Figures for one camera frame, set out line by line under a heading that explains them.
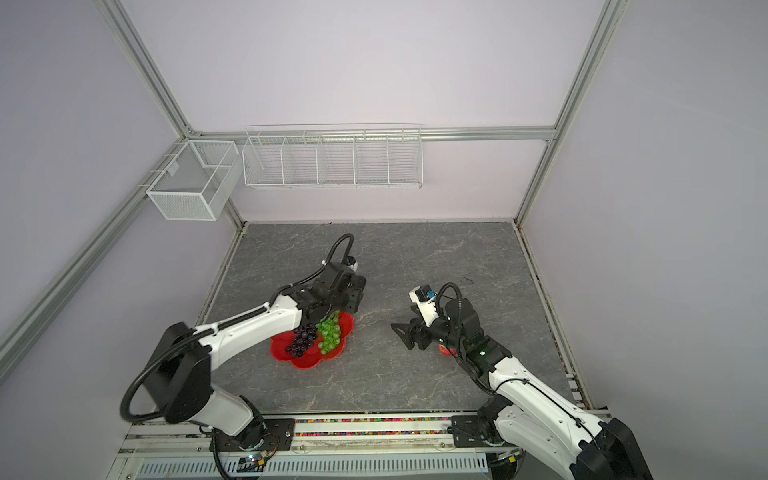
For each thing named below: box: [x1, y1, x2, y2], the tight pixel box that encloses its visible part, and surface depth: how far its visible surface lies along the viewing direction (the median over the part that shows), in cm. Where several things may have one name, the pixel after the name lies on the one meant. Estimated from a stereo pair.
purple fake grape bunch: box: [286, 324, 317, 358], surface depth 86 cm
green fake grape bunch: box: [315, 310, 341, 355], surface depth 87 cm
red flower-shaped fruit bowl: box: [270, 311, 355, 369], surface depth 87 cm
